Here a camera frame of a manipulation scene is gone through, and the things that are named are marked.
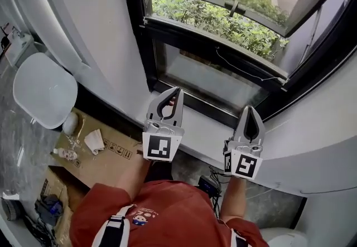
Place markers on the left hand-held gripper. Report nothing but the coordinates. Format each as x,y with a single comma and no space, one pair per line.
159,148

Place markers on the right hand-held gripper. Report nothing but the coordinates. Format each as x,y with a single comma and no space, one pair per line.
245,165

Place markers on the person's right forearm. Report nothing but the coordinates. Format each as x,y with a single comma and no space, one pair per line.
233,198

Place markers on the person's left forearm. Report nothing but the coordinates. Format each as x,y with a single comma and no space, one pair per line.
134,179

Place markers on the black framed window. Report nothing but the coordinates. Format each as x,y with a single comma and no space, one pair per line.
142,53

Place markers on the person's left hand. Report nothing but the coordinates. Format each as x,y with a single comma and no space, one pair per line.
172,101

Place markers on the black electronic box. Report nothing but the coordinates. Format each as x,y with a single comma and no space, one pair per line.
207,183

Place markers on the closed brown cardboard box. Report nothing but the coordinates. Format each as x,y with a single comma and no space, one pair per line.
111,162

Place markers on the crumpled white cloth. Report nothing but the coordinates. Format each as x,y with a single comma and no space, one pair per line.
94,141

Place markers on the white plastic bag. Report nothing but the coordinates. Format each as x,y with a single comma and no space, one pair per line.
70,124

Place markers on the person's red shirt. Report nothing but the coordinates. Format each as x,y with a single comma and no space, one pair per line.
173,212

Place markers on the clear plastic bottle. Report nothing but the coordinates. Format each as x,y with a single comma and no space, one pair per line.
67,154

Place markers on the white toilet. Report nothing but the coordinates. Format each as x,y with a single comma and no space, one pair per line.
281,239

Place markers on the white bathtub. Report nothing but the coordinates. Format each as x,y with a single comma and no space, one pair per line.
44,89

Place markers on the taped open cardboard box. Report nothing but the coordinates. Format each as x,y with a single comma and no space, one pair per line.
65,226

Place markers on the white sink cabinet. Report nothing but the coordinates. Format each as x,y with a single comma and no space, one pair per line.
22,48

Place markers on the grey round basket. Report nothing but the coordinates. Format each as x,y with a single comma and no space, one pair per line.
11,208

